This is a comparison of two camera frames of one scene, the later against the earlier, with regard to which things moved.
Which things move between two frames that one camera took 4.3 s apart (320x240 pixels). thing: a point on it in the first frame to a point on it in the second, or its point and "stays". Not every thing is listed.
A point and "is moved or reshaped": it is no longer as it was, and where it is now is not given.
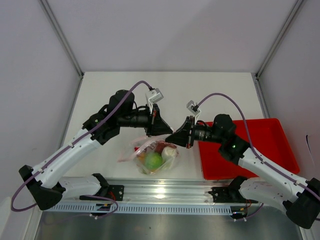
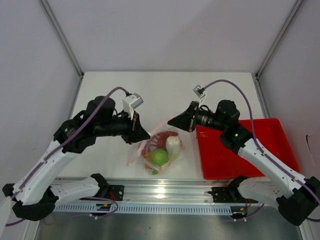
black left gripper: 155,125 to 137,132
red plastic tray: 268,138 stays
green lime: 153,160 to 159,157
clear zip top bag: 152,154 is moved or reshaped
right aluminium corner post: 296,6 stays
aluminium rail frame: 157,191 stays
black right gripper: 182,136 to 186,121
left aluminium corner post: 63,36 stays
